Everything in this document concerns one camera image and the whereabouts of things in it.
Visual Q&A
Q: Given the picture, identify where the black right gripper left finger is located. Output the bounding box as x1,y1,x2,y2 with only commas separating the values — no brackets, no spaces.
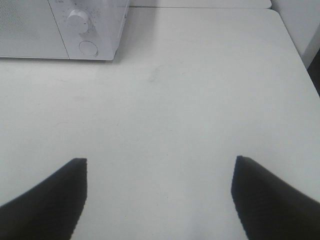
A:
0,158,88,240

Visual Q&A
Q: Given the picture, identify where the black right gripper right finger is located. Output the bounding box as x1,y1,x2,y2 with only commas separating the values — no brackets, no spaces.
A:
231,156,320,240

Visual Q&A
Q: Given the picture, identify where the round white door button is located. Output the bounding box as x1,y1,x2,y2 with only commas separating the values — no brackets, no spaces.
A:
79,41,98,56

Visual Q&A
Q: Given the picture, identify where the white microwave door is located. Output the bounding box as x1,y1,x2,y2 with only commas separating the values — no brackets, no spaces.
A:
0,0,69,59

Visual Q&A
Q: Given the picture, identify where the white dial knob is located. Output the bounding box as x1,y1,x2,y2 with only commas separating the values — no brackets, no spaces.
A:
67,9,90,34

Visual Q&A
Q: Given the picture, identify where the white microwave oven body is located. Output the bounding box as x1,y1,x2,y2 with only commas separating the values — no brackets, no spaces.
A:
49,0,130,61

